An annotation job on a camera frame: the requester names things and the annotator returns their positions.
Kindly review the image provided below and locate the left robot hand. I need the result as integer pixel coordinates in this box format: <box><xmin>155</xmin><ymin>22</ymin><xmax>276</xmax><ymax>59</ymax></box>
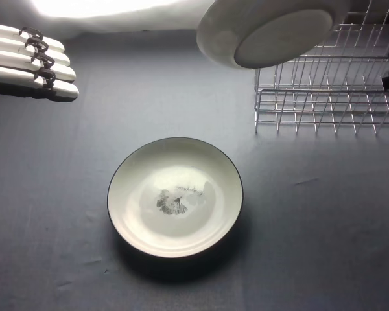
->
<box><xmin>0</xmin><ymin>21</ymin><xmax>80</xmax><ymax>104</ymax></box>

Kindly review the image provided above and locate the metal wire dish rack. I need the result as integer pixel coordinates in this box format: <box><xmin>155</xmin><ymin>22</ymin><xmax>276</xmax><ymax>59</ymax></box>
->
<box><xmin>254</xmin><ymin>0</ymin><xmax>389</xmax><ymax>134</ymax></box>

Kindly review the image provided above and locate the grey table cloth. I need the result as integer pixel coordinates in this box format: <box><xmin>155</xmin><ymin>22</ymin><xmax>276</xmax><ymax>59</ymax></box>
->
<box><xmin>0</xmin><ymin>29</ymin><xmax>389</xmax><ymax>311</ymax></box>

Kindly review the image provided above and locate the white sheet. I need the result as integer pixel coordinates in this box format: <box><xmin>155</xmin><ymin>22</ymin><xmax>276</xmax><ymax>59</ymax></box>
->
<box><xmin>0</xmin><ymin>0</ymin><xmax>389</xmax><ymax>41</ymax></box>

